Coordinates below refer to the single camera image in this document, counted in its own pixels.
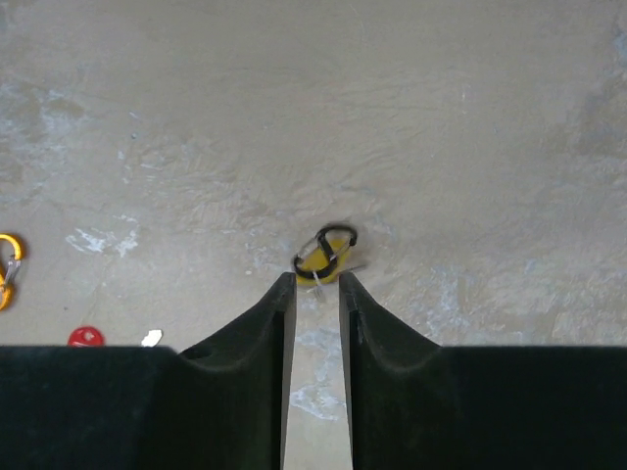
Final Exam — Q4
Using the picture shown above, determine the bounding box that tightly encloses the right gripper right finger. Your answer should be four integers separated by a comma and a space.
339, 273, 626, 469

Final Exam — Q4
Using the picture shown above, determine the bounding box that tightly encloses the orange S carabiner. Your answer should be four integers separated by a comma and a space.
1, 233, 24, 310

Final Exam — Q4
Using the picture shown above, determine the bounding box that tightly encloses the red tag key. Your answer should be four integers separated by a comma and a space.
67, 326, 164, 348

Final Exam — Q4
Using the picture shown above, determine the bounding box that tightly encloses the black S carabiner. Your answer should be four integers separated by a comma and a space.
291, 222, 359, 285

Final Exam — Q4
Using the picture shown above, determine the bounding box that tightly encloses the yellow tag key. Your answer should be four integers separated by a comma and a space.
291, 235, 369, 303

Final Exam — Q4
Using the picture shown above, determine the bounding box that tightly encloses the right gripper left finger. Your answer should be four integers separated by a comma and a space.
1, 273, 297, 469

